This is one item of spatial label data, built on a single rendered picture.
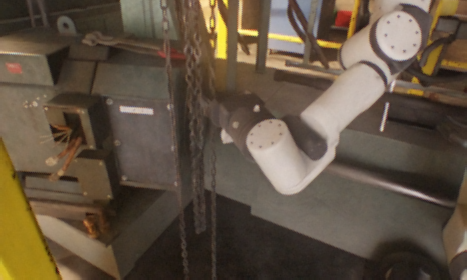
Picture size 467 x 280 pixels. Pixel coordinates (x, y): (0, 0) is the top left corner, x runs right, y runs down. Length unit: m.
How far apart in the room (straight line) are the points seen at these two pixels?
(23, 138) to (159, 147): 0.46
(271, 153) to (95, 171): 0.68
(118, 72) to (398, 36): 0.70
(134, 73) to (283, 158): 0.58
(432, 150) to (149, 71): 0.92
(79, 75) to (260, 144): 0.67
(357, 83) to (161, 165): 0.65
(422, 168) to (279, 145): 0.84
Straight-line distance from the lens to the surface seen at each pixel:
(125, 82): 0.91
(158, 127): 0.90
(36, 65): 1.00
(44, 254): 0.86
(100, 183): 1.03
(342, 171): 1.14
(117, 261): 1.31
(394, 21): 0.55
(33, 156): 1.20
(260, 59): 1.60
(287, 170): 0.47
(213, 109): 0.60
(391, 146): 1.17
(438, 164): 1.21
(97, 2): 1.92
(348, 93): 0.51
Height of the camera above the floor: 1.13
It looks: 31 degrees down
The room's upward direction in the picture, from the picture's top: 2 degrees clockwise
